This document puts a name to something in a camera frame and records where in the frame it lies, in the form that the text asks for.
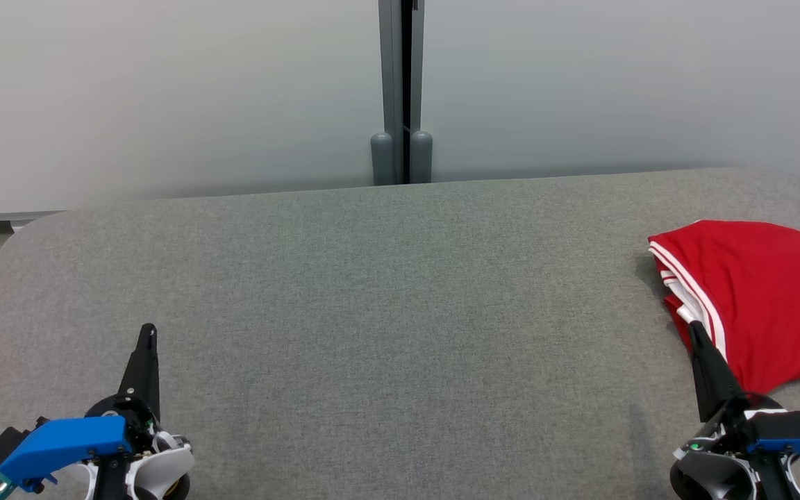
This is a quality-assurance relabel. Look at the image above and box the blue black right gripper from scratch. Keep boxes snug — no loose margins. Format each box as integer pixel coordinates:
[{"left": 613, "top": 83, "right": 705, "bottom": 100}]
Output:
[{"left": 688, "top": 320, "right": 800, "bottom": 474}]

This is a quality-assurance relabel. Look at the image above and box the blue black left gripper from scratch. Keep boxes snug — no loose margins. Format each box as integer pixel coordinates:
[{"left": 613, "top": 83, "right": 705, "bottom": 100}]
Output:
[{"left": 0, "top": 323, "right": 162, "bottom": 489}]

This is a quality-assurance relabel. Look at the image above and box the red white Bulls jersey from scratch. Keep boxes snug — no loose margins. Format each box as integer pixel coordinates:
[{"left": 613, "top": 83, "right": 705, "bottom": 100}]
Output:
[{"left": 647, "top": 219, "right": 800, "bottom": 397}]

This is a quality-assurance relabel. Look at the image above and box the grey partition frame post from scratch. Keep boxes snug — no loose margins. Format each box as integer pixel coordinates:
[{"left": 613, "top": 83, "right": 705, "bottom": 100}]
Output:
[
  {"left": 410, "top": 0, "right": 434, "bottom": 185},
  {"left": 370, "top": 0, "right": 406, "bottom": 187}
]

